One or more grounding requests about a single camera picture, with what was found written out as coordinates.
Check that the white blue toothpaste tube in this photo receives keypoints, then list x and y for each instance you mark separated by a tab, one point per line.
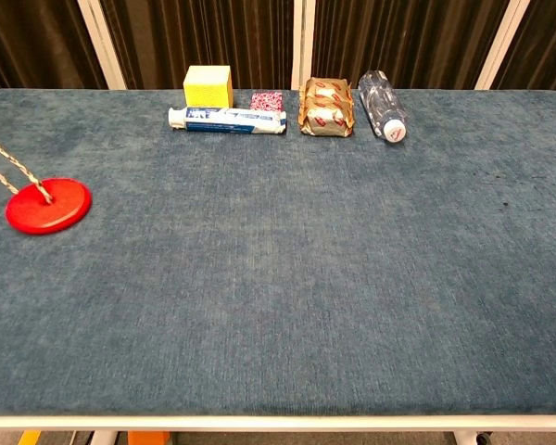
231	121

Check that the gold wrapped snack package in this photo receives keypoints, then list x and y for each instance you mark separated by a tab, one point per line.
325	109

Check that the yellow foam cube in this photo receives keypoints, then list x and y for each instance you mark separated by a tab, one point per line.
204	88

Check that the red disc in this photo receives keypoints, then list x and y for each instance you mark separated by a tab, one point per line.
51	208

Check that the red white patterned small box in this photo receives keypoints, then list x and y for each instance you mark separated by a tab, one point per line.
266	101

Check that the white table leg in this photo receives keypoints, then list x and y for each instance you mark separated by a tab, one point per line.
465	438
103	438

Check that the yellow object under table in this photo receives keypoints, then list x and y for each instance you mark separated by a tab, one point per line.
28	438

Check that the dark brown curtain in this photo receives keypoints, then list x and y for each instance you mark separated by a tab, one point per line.
204	37

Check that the clear plastic water bottle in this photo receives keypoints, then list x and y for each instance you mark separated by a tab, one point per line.
381	106

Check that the orange box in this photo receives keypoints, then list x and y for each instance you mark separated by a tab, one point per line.
148	438

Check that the blue fabric table cover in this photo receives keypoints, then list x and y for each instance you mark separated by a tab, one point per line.
269	278

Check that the white frame post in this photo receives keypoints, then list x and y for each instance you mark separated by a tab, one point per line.
103	44
303	44
502	44

